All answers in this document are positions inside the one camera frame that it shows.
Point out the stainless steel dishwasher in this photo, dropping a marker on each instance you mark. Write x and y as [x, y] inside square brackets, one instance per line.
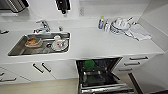
[100, 81]

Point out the black wall soap dispenser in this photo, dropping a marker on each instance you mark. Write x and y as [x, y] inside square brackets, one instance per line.
[62, 6]

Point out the clear small bottle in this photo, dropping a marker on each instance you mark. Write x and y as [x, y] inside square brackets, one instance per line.
[106, 25]

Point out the white wall outlet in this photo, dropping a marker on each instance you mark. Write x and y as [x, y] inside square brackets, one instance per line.
[81, 11]

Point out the white plate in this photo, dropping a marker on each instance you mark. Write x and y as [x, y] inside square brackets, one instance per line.
[65, 46]

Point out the stack of white plates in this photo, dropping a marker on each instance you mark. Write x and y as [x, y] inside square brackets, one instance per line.
[116, 30]

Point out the small metal sink fitting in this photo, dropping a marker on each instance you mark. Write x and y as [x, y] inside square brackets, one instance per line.
[60, 28]

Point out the chrome faucet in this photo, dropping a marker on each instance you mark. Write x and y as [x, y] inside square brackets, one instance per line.
[42, 26]

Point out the white base cabinet door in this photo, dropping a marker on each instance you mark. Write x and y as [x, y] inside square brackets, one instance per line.
[23, 71]
[61, 68]

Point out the brown bowl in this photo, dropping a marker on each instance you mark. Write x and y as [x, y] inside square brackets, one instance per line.
[33, 42]

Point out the stainless steel sink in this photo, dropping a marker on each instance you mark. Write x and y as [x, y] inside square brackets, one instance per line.
[15, 51]

